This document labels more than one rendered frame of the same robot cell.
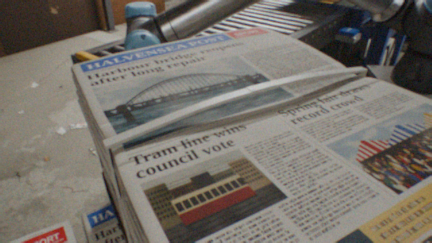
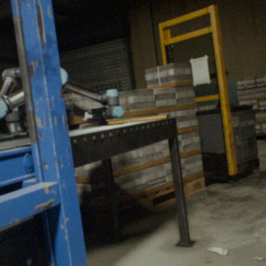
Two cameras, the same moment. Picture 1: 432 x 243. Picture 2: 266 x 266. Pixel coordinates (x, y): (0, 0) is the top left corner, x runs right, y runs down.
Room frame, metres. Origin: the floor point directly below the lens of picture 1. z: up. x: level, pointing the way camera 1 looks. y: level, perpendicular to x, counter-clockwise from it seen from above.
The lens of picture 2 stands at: (3.28, -0.22, 0.85)
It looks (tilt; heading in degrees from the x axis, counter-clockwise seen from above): 3 degrees down; 169
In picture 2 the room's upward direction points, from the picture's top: 7 degrees counter-clockwise
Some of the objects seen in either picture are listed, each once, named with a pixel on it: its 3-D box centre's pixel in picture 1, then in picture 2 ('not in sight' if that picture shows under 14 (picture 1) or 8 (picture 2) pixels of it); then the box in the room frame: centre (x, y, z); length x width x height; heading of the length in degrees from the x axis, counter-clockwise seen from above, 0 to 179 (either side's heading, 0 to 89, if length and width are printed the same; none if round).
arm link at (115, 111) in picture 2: not in sight; (115, 112); (0.78, 0.18, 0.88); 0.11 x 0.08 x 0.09; 31
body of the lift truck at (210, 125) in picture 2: not in sight; (220, 141); (-0.84, 1.64, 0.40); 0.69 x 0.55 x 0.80; 33
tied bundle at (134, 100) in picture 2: not in sight; (130, 104); (-0.08, 0.46, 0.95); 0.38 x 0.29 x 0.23; 34
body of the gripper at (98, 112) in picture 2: not in sight; (100, 114); (0.64, 0.10, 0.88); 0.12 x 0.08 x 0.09; 31
